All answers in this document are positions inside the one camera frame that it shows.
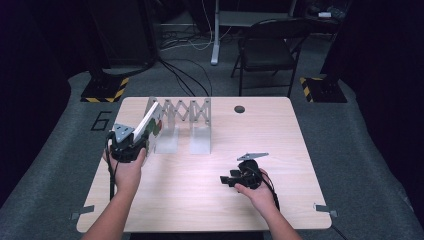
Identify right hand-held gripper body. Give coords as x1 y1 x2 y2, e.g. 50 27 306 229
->
236 152 270 190

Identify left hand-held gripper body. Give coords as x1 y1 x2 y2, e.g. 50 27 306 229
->
109 123 148 164

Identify white picture book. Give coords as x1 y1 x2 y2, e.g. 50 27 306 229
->
132 101 164 158

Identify grey expandable metal book rack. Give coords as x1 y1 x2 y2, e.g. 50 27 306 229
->
145 96 212 155

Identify person's right hand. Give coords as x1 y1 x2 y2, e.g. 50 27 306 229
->
234 168 279 216

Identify person's left hand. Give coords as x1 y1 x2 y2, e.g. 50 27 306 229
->
103 149 148 197

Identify black stand with striped base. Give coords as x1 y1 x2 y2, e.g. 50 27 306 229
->
80 0 130 104
299 75 348 104

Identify grey tape strip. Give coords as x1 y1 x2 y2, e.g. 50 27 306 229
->
70 205 95 221
314 203 338 218

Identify black cabinet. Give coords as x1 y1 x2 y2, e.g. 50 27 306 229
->
89 0 158 68

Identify black folding chair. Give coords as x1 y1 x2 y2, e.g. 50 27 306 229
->
230 18 313 98

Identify white-legged grey desk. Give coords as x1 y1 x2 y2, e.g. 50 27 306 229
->
210 0 298 66

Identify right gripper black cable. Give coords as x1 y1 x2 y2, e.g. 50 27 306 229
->
252 165 282 213

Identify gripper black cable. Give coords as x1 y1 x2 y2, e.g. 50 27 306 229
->
105 132 117 202
252 165 282 213

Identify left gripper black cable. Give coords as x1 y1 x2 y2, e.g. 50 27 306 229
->
105 132 117 202

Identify black floor cables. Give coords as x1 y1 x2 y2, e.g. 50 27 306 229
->
158 58 213 98

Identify black cable under table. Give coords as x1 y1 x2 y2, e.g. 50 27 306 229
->
329 224 348 240

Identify white floor cables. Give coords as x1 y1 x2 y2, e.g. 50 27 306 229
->
159 0 234 53

